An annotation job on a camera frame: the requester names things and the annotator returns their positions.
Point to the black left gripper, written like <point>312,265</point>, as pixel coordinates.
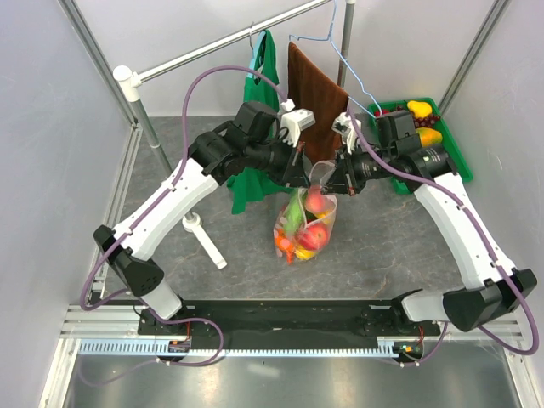
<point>294,172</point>

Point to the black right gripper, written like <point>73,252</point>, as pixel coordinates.
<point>344,178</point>

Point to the yellow toy corn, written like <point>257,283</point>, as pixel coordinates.
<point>304,254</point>
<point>328,217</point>

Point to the green toy cucumber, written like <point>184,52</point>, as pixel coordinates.
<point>293,214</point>

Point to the clear pink-dotted zip bag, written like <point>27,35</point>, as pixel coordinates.
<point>318,175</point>

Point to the red toy apple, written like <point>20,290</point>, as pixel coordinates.
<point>314,237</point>

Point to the orange toy fruit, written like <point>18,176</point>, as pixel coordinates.
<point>283,243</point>

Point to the red toy chili pepper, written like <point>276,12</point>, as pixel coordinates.
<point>290,256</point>

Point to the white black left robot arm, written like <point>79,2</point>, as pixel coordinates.
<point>220,153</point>

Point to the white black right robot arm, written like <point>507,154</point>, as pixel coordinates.
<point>492,286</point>

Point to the brown towel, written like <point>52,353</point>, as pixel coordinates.
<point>313,90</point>

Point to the yellow red toy mango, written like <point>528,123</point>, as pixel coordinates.
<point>429,136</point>

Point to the dark red toy grapes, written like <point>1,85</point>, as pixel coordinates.
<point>425,121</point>

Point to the yellow toy pear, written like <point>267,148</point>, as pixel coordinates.
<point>419,109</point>

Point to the green shirt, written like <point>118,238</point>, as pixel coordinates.
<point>252,184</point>

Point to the green plastic tray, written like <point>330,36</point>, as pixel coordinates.
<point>438,124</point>

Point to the white metal clothes rack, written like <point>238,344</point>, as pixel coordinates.
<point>191,55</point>

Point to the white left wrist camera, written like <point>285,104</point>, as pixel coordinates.
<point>295,121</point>

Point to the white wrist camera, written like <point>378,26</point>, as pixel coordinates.
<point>346,128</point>
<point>295,121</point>

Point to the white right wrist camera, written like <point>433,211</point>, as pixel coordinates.
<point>346,128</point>

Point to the light blue wire hanger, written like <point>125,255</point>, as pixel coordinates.
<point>343,58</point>

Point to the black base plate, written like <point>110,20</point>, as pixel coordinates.
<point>361,317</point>

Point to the grey slotted cable duct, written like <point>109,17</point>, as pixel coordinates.
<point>168,348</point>

